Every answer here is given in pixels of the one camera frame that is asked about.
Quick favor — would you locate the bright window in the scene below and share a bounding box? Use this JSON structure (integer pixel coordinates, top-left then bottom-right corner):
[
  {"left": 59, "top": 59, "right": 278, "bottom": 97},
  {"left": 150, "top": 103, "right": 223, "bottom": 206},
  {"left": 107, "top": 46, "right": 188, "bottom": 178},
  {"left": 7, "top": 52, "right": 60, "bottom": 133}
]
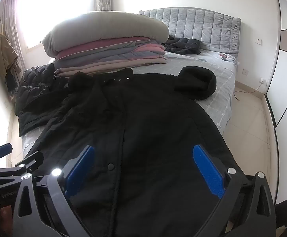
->
[{"left": 14, "top": 0, "right": 176, "bottom": 52}]

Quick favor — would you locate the bed with grey checked sheet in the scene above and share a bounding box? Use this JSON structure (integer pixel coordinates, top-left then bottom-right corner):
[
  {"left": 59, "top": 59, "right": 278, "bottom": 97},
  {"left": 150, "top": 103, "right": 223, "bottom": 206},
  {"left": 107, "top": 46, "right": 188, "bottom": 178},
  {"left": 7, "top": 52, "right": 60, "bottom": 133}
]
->
[{"left": 20, "top": 48, "right": 238, "bottom": 163}]

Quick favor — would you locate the brown hanging coat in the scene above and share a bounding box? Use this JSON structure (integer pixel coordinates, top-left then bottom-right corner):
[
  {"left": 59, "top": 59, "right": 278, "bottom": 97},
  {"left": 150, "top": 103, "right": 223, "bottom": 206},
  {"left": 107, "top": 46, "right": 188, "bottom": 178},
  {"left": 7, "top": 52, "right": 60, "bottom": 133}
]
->
[{"left": 0, "top": 35, "right": 22, "bottom": 76}]

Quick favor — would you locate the dark hanging garment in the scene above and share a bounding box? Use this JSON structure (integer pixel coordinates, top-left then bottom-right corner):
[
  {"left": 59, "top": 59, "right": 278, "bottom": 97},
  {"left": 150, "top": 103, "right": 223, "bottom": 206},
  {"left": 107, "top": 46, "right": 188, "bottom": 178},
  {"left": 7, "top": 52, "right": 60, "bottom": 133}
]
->
[{"left": 5, "top": 69, "right": 21, "bottom": 97}]

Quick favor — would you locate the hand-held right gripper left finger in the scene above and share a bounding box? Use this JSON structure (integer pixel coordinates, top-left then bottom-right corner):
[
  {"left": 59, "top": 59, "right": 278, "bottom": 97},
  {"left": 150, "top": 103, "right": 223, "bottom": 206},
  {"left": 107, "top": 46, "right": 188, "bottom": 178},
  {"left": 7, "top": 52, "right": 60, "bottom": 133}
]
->
[{"left": 12, "top": 145, "right": 96, "bottom": 237}]

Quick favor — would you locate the salmon pink folded quilt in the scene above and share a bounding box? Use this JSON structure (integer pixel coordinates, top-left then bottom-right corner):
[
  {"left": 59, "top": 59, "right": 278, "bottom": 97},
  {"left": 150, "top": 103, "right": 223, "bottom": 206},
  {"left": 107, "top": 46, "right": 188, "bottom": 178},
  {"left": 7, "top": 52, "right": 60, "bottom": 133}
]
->
[{"left": 133, "top": 43, "right": 166, "bottom": 56}]

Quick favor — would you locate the black crumpled jacket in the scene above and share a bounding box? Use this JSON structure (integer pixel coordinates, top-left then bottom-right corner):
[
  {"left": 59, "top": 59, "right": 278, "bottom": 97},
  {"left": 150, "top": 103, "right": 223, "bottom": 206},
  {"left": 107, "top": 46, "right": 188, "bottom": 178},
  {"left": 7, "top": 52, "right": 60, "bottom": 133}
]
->
[{"left": 161, "top": 36, "right": 202, "bottom": 55}]

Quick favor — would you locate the grey quilted hanging blanket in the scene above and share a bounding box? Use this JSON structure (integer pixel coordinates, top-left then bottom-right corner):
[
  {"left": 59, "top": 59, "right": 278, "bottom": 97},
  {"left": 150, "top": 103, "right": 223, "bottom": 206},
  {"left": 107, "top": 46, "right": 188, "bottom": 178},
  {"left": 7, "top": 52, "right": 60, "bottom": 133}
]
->
[{"left": 139, "top": 7, "right": 242, "bottom": 58}]

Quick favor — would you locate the mauve folded quilt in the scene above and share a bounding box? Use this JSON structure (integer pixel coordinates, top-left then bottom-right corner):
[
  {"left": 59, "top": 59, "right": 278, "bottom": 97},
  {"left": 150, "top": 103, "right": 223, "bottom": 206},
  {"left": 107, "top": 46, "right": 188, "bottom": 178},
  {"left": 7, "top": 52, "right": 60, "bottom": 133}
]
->
[{"left": 57, "top": 37, "right": 151, "bottom": 60}]

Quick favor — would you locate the black long coat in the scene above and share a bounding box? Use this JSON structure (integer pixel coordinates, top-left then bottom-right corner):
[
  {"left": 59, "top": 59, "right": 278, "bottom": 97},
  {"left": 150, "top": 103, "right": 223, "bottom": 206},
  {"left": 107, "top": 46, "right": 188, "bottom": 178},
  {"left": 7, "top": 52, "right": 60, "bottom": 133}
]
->
[{"left": 36, "top": 66, "right": 245, "bottom": 237}]

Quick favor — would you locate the black puffer jacket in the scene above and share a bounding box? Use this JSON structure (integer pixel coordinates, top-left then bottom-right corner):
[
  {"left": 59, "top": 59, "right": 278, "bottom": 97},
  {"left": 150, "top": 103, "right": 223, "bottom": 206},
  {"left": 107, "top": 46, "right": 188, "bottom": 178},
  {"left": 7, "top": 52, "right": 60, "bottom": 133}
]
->
[{"left": 15, "top": 63, "right": 70, "bottom": 137}]

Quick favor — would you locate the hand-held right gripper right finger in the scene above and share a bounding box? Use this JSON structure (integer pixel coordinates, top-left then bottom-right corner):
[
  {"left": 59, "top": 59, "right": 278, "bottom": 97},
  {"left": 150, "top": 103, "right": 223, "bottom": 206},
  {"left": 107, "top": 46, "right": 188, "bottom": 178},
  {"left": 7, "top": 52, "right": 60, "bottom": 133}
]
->
[{"left": 193, "top": 144, "right": 277, "bottom": 237}]

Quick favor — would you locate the thin power cable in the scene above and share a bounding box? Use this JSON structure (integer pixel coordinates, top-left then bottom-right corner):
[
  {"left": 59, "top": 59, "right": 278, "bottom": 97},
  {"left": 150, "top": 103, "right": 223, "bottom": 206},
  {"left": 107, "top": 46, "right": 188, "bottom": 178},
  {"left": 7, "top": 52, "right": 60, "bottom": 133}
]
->
[{"left": 233, "top": 80, "right": 265, "bottom": 102}]

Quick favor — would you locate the blue grey folded quilt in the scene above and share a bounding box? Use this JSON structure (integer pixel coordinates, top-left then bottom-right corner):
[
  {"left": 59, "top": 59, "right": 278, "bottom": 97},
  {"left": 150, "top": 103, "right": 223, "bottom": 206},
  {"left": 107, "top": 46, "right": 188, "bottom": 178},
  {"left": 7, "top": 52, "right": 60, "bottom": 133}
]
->
[{"left": 55, "top": 41, "right": 160, "bottom": 68}]

